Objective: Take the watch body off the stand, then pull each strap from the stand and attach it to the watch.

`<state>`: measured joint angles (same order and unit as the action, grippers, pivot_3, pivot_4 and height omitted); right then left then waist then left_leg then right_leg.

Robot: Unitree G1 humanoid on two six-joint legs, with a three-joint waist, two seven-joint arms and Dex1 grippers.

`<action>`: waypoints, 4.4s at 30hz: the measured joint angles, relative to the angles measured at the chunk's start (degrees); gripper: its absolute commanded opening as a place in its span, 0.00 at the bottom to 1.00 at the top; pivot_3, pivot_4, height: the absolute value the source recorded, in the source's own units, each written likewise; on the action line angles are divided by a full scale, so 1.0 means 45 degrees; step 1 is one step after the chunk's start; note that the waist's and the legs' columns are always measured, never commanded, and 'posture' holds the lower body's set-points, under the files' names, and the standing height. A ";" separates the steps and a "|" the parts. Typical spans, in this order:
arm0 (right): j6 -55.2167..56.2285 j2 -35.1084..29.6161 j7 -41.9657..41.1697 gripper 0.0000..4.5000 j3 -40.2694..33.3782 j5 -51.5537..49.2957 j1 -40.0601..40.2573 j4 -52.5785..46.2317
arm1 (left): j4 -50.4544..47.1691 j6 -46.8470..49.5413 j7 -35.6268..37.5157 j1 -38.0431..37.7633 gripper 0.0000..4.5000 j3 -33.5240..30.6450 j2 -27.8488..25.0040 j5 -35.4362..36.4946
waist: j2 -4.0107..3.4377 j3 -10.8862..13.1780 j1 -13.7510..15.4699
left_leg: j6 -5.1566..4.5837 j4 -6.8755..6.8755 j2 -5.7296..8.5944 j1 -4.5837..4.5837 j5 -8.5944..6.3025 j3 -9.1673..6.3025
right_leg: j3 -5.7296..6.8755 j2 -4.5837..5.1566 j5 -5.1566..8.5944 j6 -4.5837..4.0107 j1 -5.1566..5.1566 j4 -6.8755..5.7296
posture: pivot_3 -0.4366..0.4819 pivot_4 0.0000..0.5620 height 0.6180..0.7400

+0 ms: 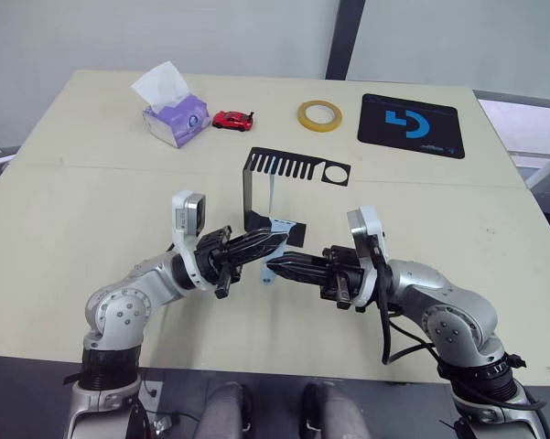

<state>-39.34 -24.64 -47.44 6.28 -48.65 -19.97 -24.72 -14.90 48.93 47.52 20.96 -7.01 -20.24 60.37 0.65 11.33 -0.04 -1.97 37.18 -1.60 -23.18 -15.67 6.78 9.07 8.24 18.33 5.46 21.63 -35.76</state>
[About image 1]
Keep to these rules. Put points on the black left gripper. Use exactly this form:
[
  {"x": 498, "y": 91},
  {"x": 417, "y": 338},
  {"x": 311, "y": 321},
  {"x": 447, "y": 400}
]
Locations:
[{"x": 210, "y": 256}]

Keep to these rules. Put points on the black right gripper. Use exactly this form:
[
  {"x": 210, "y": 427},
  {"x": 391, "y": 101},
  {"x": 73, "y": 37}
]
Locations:
[{"x": 343, "y": 274}]

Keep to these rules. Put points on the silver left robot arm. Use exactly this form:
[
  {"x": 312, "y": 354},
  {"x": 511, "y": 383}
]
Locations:
[{"x": 119, "y": 311}]

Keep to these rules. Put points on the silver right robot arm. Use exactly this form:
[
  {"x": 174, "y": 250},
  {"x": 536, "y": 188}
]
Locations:
[{"x": 453, "y": 320}]

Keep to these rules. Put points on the black metal watch stand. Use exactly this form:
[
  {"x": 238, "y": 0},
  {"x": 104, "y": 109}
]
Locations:
[{"x": 256, "y": 226}]

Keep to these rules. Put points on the red toy car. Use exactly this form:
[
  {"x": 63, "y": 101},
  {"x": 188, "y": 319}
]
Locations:
[{"x": 231, "y": 120}]

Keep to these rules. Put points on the yellow tape roll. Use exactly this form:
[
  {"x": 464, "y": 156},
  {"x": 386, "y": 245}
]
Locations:
[{"x": 304, "y": 120}]

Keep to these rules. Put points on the dark grey rounded shape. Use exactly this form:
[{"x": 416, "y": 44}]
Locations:
[
  {"x": 226, "y": 411},
  {"x": 334, "y": 411}
]

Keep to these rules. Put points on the purple tissue box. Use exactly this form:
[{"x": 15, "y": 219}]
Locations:
[{"x": 178, "y": 123}]

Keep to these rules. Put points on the black mouse pad blue logo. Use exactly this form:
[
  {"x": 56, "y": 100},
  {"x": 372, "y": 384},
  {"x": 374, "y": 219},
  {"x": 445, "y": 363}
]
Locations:
[{"x": 375, "y": 123}]

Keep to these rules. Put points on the white tissue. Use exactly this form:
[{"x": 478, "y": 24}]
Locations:
[{"x": 160, "y": 84}]

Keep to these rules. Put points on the black pillar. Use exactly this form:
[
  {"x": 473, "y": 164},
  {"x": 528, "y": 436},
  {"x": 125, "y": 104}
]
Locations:
[{"x": 343, "y": 41}]

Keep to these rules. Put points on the white side table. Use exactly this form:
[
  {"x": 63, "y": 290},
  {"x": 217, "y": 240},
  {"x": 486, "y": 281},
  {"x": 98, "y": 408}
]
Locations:
[{"x": 521, "y": 119}]

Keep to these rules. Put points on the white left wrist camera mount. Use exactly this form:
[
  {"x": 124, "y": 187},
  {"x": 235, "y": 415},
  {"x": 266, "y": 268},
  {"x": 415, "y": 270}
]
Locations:
[{"x": 181, "y": 228}]

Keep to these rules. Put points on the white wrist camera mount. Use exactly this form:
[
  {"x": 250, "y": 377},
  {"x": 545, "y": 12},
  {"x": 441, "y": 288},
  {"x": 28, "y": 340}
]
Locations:
[
  {"x": 370, "y": 228},
  {"x": 181, "y": 228}
]

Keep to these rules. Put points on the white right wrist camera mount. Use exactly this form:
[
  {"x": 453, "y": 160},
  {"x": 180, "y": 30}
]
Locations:
[{"x": 370, "y": 228}]

